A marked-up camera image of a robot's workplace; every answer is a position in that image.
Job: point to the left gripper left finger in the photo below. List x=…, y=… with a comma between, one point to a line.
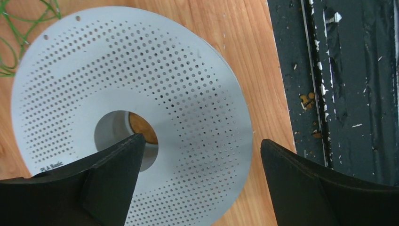
x=94, y=191

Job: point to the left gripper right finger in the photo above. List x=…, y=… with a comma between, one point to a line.
x=304, y=193

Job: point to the grey filament spool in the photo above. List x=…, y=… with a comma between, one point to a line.
x=81, y=77

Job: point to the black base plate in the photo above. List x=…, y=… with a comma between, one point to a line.
x=339, y=61

